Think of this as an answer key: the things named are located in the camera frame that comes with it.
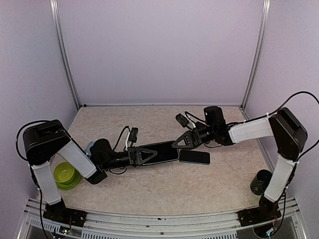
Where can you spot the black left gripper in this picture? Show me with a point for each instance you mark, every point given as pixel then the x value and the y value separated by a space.
pixel 135 155

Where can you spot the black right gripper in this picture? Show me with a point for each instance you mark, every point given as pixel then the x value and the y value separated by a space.
pixel 192 138

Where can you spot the black phone case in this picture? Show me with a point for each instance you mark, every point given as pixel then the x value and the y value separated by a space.
pixel 174 159

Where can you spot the light blue phone case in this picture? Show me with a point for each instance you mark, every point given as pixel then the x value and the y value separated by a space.
pixel 87 149

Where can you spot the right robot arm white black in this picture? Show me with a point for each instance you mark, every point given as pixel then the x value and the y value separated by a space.
pixel 285 130

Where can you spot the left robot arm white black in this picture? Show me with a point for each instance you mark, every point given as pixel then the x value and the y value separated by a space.
pixel 43 139

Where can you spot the green saucer plate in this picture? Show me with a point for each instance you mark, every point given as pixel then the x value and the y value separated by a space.
pixel 72 184

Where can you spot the green bowl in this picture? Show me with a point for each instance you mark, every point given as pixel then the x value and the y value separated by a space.
pixel 64 173

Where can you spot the dark green cup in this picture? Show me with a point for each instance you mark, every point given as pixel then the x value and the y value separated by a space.
pixel 260 182

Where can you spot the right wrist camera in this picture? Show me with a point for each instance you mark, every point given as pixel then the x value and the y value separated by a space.
pixel 185 122

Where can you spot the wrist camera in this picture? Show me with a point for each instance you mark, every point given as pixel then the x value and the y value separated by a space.
pixel 185 122
pixel 131 137

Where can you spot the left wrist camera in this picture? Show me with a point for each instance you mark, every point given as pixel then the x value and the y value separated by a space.
pixel 131 137

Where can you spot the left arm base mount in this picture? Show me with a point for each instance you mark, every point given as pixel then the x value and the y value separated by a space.
pixel 60 213

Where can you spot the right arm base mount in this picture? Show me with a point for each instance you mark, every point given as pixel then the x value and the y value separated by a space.
pixel 265 211

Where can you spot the aluminium front rail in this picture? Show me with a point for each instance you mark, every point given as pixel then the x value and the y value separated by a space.
pixel 99 225

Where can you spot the right aluminium frame post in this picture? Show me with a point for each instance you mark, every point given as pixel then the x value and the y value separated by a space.
pixel 257 53

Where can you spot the aluminium frame post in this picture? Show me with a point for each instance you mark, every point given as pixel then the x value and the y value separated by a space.
pixel 257 53
pixel 63 53

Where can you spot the left aluminium frame post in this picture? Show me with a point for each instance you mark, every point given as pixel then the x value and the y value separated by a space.
pixel 63 53

